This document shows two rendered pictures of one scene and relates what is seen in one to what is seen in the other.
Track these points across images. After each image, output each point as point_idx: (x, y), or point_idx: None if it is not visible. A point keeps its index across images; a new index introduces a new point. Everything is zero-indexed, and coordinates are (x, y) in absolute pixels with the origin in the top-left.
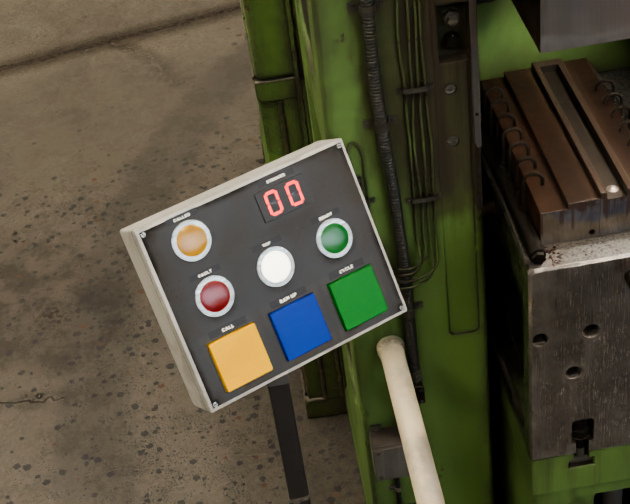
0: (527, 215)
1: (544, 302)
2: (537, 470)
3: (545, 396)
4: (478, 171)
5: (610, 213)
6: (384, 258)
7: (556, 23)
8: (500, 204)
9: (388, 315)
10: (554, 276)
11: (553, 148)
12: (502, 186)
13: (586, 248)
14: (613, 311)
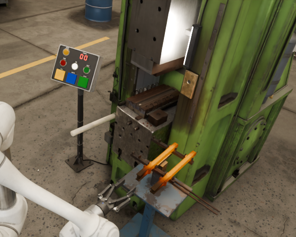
0: None
1: (117, 114)
2: (112, 153)
3: (115, 137)
4: (133, 89)
5: (136, 108)
6: (91, 80)
7: (133, 58)
8: None
9: (85, 89)
10: (119, 110)
11: (147, 95)
12: None
13: (128, 111)
14: (127, 127)
